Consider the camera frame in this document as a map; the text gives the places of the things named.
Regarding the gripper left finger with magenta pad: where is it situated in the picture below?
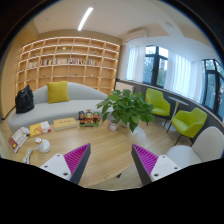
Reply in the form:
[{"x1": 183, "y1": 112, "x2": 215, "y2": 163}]
[{"x1": 41, "y1": 144, "x2": 91, "y2": 184}]

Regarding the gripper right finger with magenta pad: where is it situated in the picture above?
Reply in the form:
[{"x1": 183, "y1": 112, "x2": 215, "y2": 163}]
[{"x1": 131, "y1": 144, "x2": 180, "y2": 185}]

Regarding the open magazine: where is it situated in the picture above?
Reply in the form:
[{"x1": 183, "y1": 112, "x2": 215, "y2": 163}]
[{"x1": 8, "y1": 127, "x2": 30, "y2": 152}]

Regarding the white sheer curtain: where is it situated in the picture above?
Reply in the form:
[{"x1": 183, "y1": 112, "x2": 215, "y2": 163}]
[
  {"x1": 126, "y1": 45, "x2": 145, "y2": 82},
  {"x1": 164, "y1": 51, "x2": 203, "y2": 103}
]

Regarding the wooden wall bookshelf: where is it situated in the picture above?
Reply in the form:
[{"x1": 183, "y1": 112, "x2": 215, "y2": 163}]
[{"x1": 16, "y1": 37, "x2": 120, "y2": 94}]

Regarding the black backpack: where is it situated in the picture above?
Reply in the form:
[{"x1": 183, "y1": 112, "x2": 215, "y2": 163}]
[{"x1": 15, "y1": 85, "x2": 34, "y2": 114}]

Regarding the colourful figurine set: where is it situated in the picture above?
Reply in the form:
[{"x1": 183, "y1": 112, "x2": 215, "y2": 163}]
[{"x1": 77, "y1": 109, "x2": 101, "y2": 127}]

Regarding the yellow-green cushion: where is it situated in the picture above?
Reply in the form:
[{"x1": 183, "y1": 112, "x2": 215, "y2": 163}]
[{"x1": 47, "y1": 81, "x2": 70, "y2": 103}]

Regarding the white chair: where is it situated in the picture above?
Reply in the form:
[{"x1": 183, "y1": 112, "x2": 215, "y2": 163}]
[{"x1": 166, "y1": 126, "x2": 224, "y2": 168}]

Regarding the yellow flat box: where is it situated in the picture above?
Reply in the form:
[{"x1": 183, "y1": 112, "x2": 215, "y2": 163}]
[{"x1": 54, "y1": 117, "x2": 77, "y2": 130}]

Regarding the white sheer curtain right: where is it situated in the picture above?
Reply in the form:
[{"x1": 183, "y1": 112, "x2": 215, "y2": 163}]
[{"x1": 164, "y1": 51, "x2": 203, "y2": 103}]

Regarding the green armchair near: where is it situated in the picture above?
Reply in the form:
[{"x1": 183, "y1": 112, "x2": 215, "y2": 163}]
[{"x1": 169, "y1": 107, "x2": 207, "y2": 139}]

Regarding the white sheer curtain left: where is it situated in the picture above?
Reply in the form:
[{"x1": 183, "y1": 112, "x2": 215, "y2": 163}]
[{"x1": 126, "y1": 45, "x2": 145, "y2": 82}]

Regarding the grey curved sofa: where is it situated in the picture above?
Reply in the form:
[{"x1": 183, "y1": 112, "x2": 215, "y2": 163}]
[{"x1": 8, "y1": 82, "x2": 107, "y2": 133}]

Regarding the green armchair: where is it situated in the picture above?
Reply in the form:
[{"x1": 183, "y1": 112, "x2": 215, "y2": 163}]
[
  {"x1": 145, "y1": 88, "x2": 171, "y2": 119},
  {"x1": 169, "y1": 107, "x2": 207, "y2": 139}
]

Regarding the white round charger device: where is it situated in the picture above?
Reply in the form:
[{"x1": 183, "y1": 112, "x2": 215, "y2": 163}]
[{"x1": 35, "y1": 138, "x2": 51, "y2": 153}]

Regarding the green armchair far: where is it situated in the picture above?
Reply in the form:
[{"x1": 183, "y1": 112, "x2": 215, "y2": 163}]
[{"x1": 145, "y1": 88, "x2": 171, "y2": 119}]

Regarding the ceiling strip light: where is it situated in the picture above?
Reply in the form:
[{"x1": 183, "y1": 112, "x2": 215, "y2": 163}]
[{"x1": 78, "y1": 7, "x2": 94, "y2": 31}]

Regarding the yellow picture book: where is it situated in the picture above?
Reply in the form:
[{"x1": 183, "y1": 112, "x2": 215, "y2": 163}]
[{"x1": 30, "y1": 121, "x2": 51, "y2": 137}]

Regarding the green potted plant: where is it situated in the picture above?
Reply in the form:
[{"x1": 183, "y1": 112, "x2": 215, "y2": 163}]
[{"x1": 96, "y1": 89, "x2": 155, "y2": 132}]

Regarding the white charger cable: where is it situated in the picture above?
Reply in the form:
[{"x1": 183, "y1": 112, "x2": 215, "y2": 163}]
[{"x1": 22, "y1": 147, "x2": 39, "y2": 165}]

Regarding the small round side table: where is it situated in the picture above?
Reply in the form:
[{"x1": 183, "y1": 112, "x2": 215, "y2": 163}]
[{"x1": 162, "y1": 96, "x2": 188, "y2": 131}]

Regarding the white air conditioner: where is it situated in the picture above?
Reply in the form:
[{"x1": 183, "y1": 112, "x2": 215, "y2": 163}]
[{"x1": 125, "y1": 29, "x2": 147, "y2": 42}]

